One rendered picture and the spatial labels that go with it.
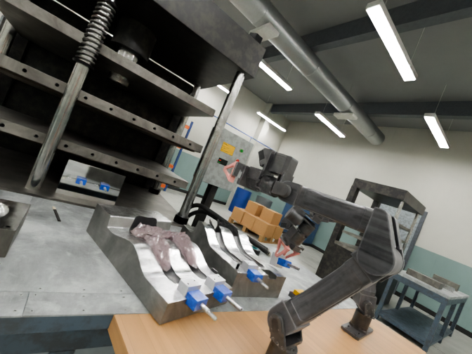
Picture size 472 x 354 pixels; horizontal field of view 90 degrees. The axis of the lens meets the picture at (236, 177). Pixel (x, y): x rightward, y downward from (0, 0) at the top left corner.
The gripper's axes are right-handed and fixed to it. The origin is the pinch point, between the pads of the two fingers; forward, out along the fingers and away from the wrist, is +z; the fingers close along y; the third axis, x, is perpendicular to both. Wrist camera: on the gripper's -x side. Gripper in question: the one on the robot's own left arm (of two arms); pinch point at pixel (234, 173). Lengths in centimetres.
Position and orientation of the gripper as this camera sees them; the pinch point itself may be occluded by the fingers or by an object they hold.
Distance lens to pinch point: 83.1
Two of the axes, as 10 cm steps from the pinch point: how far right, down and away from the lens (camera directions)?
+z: -6.3, -2.4, 7.3
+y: -6.8, -2.8, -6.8
